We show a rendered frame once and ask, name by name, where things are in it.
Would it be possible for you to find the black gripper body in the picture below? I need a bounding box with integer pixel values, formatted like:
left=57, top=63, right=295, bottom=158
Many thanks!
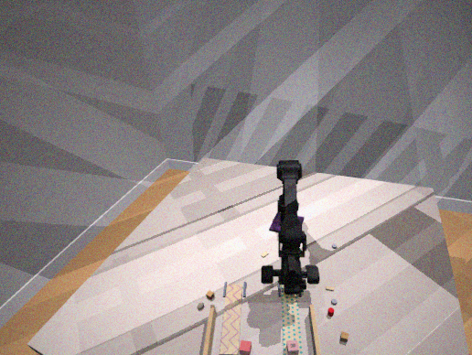
left=261, top=261, right=320, bottom=285

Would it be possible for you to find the small brown cube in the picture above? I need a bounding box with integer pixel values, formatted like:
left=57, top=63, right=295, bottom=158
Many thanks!
left=206, top=290, right=215, bottom=300
left=340, top=331, right=349, bottom=342

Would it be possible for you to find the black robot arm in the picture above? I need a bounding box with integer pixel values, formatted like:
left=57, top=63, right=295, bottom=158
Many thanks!
left=277, top=160, right=307, bottom=295

